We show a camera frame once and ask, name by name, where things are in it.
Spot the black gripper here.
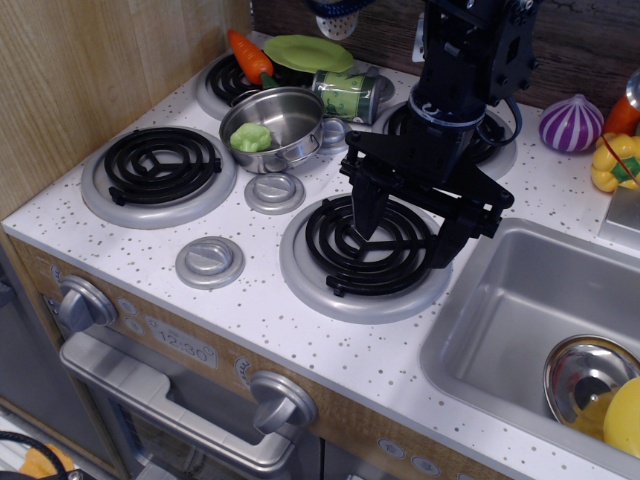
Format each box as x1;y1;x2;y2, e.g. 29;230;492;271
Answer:
341;101;514;269

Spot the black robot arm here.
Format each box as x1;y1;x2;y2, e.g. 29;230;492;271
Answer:
341;1;539;269

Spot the small steel pan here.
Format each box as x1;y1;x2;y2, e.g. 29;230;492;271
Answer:
219;87;324;174

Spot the green toy broccoli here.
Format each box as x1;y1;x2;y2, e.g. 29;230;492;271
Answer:
230;123;271;153

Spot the back right black burner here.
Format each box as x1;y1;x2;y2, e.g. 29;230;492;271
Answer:
372;103;517;180

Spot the black burner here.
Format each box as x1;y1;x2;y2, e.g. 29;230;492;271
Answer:
279;195;452;325
81;127;237;230
193;51;274;122
372;103;517;180

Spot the front right black burner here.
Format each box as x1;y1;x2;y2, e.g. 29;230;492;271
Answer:
279;195;452;325

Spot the grey stovetop knob back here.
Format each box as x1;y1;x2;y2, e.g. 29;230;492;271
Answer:
318;118;348;155

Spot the grey stovetop knob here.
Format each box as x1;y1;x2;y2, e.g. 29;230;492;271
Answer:
244;172;306;215
175;236;245;290
318;118;348;155

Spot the green labelled toy can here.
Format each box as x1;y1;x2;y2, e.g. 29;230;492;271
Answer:
312;70;380;125

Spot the grey toy sink basin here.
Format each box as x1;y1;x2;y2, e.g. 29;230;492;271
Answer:
421;219;639;479

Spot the grey stovetop knob middle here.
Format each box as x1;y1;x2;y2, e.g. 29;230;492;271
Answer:
244;172;306;215

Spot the purple striped toy onion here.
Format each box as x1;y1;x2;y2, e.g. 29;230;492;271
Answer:
539;94;604;153

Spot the green toy plate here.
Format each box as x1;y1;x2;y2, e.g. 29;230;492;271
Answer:
264;35;354;73

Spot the grey slotted spoon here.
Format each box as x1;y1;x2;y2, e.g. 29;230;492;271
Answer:
316;13;358;41

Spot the grey faucet base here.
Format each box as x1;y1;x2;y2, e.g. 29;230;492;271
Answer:
598;187;640;250

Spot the grey stovetop knob front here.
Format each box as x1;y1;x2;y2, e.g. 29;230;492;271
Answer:
175;236;245;290

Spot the yellow toy bell pepper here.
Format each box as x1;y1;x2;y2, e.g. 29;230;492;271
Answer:
591;134;639;193

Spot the orange toy carrot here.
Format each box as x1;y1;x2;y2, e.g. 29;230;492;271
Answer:
227;29;279;89

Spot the back left black burner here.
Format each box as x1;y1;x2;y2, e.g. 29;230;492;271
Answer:
193;51;274;122

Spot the right grey oven knob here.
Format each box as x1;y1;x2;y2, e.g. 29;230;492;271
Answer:
250;370;318;435

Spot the grey oven knob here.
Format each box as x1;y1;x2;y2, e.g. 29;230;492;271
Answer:
250;370;318;435
58;275;118;332

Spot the steel pot lid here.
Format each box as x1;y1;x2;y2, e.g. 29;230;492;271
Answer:
543;335;639;440

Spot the front left black burner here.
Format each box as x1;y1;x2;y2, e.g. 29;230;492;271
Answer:
81;127;237;230

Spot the oven clock display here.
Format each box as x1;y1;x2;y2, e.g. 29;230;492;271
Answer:
145;315;218;370

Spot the yellow toy fruit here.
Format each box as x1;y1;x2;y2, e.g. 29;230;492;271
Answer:
572;378;639;457

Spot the left grey oven knob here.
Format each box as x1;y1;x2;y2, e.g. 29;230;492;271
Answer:
58;275;118;332

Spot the orange toy on floor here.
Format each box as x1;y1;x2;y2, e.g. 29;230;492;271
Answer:
19;444;76;479

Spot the grey oven door handle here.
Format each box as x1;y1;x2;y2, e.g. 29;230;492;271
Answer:
60;333;303;479

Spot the black cable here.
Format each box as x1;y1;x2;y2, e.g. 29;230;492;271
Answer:
0;430;66;474

